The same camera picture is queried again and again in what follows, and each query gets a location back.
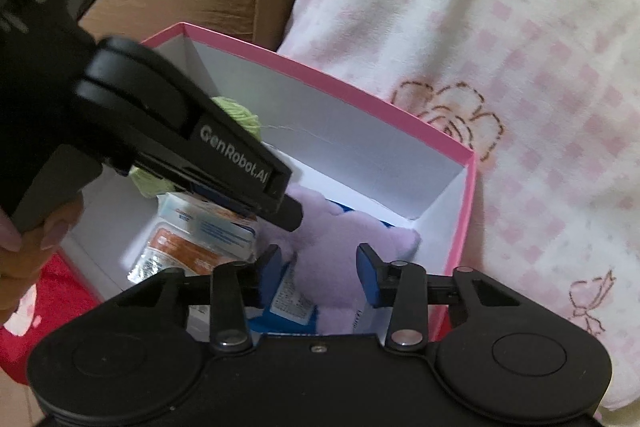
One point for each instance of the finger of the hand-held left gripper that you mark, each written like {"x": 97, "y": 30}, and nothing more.
{"x": 287, "y": 217}

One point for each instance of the pink checked floral pillow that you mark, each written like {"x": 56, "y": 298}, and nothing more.
{"x": 525, "y": 82}

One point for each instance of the person's left hand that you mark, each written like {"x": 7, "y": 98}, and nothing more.
{"x": 20, "y": 267}

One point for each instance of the green yarn ball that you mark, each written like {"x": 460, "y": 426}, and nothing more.
{"x": 237, "y": 114}

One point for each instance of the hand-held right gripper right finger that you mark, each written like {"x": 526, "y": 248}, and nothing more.
{"x": 369, "y": 277}

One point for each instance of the blue wet wipes packet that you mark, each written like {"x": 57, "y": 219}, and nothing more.
{"x": 290, "y": 302}

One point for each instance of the orange label clear packet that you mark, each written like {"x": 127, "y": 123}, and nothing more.
{"x": 175, "y": 252}

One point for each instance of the purple plush toy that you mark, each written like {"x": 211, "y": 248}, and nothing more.
{"x": 330, "y": 247}

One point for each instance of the red bear printed blanket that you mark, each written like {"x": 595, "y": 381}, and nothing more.
{"x": 45, "y": 322}

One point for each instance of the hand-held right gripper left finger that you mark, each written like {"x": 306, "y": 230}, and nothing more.
{"x": 272, "y": 272}

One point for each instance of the pink cardboard box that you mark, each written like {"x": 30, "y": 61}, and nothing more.
{"x": 350, "y": 147}

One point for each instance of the white tissue packet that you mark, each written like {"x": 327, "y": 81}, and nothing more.
{"x": 220, "y": 232}

